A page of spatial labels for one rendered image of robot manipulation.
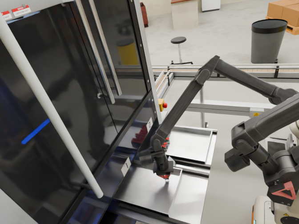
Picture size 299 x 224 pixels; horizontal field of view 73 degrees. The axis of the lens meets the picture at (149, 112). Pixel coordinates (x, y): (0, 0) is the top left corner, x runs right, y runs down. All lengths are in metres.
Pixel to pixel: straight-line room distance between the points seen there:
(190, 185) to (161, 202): 0.18
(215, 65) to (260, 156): 0.45
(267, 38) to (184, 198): 3.34
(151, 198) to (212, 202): 1.06
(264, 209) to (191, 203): 0.83
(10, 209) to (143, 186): 0.69
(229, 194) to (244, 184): 0.19
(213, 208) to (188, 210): 1.01
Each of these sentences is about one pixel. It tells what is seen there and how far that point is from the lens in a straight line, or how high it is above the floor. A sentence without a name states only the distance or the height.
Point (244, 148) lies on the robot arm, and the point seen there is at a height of 1.35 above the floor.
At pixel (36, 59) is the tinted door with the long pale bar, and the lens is 0.66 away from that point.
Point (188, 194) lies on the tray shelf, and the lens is 1.13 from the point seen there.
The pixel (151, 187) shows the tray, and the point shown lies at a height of 0.88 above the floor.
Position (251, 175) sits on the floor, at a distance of 2.33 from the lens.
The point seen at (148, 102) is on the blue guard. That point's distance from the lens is 1.27.
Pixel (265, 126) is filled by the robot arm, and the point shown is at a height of 1.41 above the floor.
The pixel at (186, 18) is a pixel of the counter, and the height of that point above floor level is 0.31.
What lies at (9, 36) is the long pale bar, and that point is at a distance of 0.53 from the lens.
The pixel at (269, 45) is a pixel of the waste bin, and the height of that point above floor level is 0.39.
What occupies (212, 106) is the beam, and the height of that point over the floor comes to 0.52.
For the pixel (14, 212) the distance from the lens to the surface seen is 0.69.
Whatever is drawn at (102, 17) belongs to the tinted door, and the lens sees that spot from 0.90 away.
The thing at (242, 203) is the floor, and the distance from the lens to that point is 2.15.
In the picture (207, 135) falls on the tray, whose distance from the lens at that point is 1.39.
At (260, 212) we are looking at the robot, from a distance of 1.82.
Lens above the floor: 1.85
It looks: 36 degrees down
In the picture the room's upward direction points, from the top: 13 degrees counter-clockwise
